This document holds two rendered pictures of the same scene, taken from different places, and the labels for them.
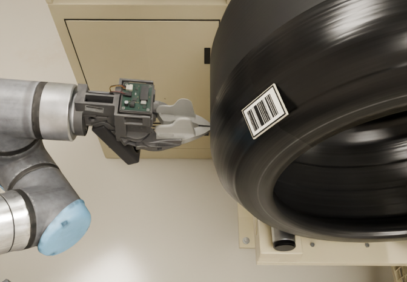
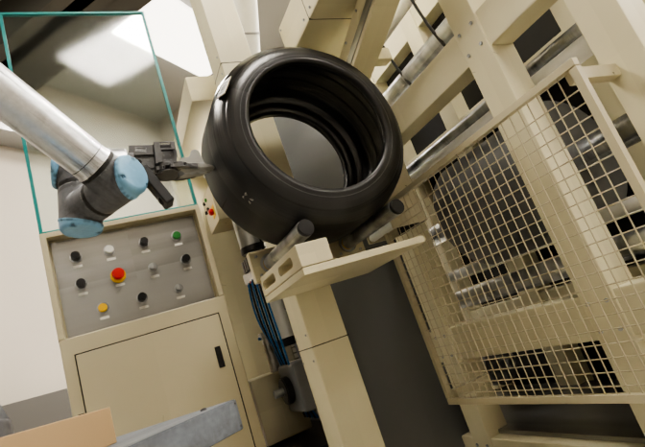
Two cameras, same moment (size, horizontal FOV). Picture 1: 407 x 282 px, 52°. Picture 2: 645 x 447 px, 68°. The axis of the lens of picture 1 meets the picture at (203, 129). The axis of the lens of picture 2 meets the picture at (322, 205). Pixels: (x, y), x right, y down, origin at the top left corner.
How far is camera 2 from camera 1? 1.37 m
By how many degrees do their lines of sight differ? 74
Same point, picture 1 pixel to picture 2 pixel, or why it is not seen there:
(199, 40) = (207, 340)
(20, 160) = not seen: hidden behind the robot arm
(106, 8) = (117, 329)
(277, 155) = (240, 104)
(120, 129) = (158, 154)
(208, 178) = not seen: outside the picture
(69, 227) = (135, 164)
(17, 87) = not seen: hidden behind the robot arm
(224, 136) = (215, 119)
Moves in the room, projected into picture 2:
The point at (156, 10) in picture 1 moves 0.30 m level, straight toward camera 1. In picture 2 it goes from (162, 318) to (184, 298)
